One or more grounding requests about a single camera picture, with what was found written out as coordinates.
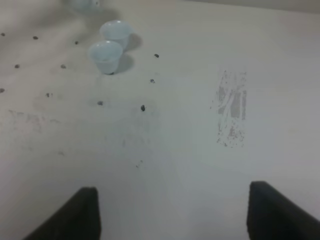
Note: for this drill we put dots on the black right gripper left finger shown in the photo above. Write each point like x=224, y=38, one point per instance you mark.
x=78, y=219

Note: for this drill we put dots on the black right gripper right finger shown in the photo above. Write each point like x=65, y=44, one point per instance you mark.
x=272, y=216

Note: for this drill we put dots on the light blue porcelain teapot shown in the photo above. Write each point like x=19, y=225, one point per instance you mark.
x=83, y=6

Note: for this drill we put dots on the near blue porcelain teacup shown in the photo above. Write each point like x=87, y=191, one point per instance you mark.
x=106, y=56

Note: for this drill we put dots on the blue porcelain teacup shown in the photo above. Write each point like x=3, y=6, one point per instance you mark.
x=117, y=31
x=106, y=56

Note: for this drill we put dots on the far blue porcelain teacup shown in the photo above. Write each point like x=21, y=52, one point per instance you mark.
x=117, y=31

